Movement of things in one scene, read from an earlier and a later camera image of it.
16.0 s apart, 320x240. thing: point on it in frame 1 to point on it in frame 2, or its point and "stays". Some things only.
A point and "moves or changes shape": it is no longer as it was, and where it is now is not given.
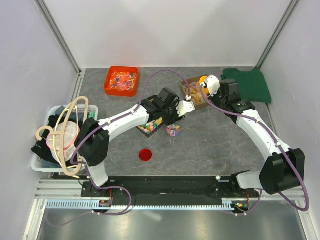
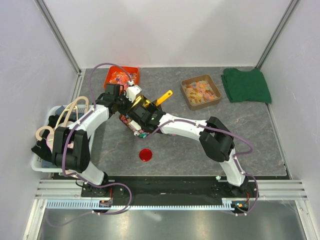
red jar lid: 145,155 stays
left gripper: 176,119 to 129,103
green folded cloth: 252,85 stays
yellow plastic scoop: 202,79 moves or changes shape
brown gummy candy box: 195,91 stays
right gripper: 213,99 to 152,106
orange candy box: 122,81 stays
